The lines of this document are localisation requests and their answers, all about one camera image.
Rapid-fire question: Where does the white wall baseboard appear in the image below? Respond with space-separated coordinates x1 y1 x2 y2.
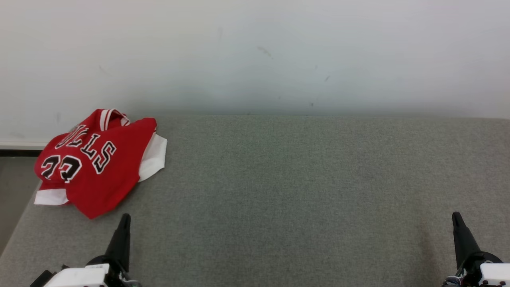
0 140 50 157

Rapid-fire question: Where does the red Bulls basketball jersey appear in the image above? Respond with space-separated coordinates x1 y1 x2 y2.
34 108 168 220

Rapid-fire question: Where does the grey fabric sofa seat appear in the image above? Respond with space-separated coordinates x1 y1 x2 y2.
0 115 510 287

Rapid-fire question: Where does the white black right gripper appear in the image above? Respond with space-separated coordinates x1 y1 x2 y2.
442 211 510 287

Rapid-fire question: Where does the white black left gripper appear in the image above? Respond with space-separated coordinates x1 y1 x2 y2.
43 213 141 287

